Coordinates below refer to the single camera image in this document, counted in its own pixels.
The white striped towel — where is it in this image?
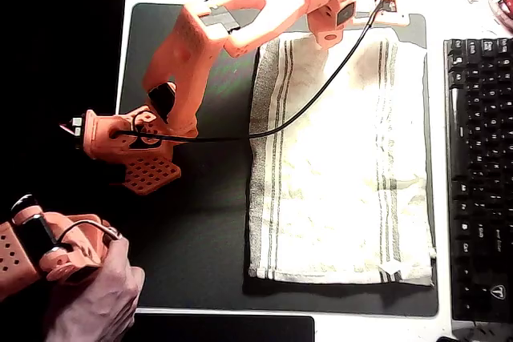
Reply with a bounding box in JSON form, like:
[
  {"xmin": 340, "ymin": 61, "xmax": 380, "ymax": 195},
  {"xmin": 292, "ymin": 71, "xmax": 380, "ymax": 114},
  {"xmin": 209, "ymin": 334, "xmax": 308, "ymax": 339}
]
[{"xmin": 246, "ymin": 31, "xmax": 438, "ymax": 288}]

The orange leader arm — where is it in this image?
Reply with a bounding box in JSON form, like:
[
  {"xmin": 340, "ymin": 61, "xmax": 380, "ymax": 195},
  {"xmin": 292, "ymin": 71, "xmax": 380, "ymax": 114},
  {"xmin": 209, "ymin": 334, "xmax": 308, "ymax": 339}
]
[{"xmin": 0, "ymin": 193, "xmax": 121, "ymax": 303}]

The person's bare hand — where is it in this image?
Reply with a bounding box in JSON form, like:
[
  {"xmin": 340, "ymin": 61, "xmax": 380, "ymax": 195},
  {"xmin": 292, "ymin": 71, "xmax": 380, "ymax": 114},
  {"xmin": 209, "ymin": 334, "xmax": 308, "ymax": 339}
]
[{"xmin": 43, "ymin": 233, "xmax": 146, "ymax": 342}]

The dark desk mat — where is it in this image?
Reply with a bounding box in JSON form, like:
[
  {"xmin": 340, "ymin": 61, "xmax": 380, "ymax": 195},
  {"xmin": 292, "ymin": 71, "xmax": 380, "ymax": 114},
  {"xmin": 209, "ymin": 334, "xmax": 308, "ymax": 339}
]
[{"xmin": 95, "ymin": 2, "xmax": 440, "ymax": 318}]

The black keyboard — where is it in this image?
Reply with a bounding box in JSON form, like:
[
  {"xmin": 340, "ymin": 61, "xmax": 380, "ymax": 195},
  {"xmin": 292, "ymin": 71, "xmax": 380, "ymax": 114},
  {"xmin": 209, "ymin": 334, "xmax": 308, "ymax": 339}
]
[{"xmin": 442, "ymin": 37, "xmax": 513, "ymax": 324}]

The black tablet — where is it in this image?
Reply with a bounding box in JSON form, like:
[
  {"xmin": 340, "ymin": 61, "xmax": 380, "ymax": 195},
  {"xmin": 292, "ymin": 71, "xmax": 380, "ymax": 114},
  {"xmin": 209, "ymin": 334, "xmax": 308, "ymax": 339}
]
[{"xmin": 131, "ymin": 312, "xmax": 317, "ymax": 342}]

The dark object at desk edge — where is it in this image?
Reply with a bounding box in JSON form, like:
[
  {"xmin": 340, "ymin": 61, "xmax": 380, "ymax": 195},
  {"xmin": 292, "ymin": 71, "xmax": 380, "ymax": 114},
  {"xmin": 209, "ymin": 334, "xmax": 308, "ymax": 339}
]
[{"xmin": 436, "ymin": 324, "xmax": 513, "ymax": 342}]

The orange camera mount plate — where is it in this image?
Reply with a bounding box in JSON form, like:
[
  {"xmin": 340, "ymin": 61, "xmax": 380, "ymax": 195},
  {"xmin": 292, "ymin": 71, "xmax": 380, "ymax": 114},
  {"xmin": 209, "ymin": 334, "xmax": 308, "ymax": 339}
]
[{"xmin": 370, "ymin": 0, "xmax": 410, "ymax": 27}]

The black camera cable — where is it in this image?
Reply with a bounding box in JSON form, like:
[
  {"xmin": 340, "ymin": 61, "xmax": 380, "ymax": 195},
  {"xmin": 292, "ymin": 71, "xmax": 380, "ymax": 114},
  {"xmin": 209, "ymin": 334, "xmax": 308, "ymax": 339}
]
[{"xmin": 114, "ymin": 0, "xmax": 386, "ymax": 150}]

